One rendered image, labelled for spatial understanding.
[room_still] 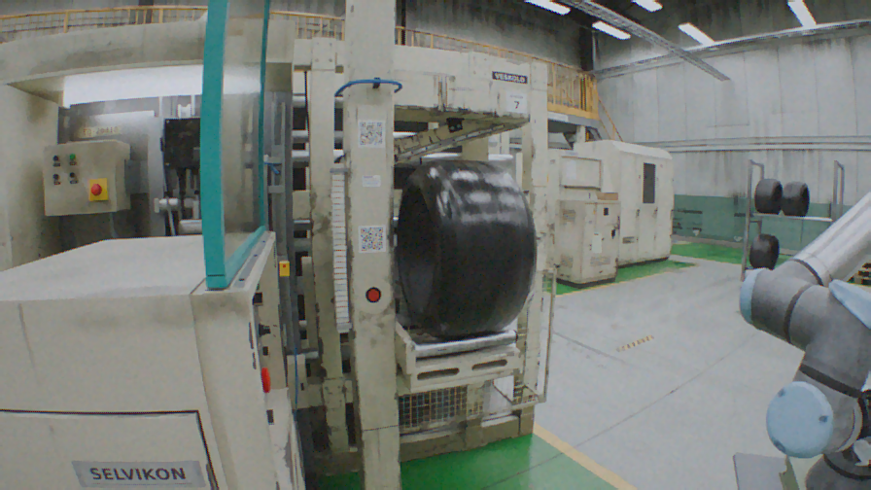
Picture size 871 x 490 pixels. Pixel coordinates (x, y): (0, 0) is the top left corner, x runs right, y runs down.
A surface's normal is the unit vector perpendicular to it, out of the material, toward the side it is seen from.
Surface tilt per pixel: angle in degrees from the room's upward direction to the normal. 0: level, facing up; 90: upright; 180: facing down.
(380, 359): 90
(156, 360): 90
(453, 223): 73
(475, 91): 90
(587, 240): 90
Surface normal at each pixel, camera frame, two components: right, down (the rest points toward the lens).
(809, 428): -0.95, -0.19
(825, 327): -0.95, -0.30
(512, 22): 0.47, 0.12
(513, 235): 0.33, -0.11
